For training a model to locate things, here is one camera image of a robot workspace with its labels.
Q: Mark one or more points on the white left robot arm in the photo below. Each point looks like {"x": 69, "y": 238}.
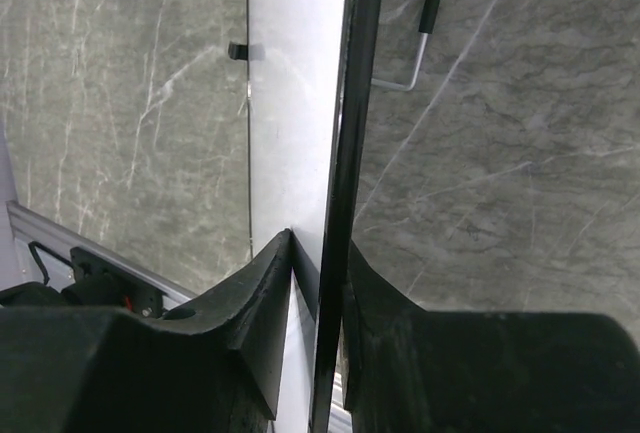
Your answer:
{"x": 31, "y": 294}

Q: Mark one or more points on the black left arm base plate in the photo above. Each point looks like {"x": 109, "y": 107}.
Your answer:
{"x": 98, "y": 282}

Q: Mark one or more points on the metal whiteboard stand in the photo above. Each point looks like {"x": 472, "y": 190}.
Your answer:
{"x": 426, "y": 26}

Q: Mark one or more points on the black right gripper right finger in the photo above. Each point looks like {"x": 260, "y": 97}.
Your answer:
{"x": 407, "y": 369}

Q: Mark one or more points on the aluminium mounting rail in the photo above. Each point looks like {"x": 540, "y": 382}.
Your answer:
{"x": 58, "y": 258}

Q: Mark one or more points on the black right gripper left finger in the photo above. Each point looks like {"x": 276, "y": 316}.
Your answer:
{"x": 212, "y": 364}

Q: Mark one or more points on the white whiteboard black frame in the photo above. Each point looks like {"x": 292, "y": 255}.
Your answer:
{"x": 309, "y": 65}

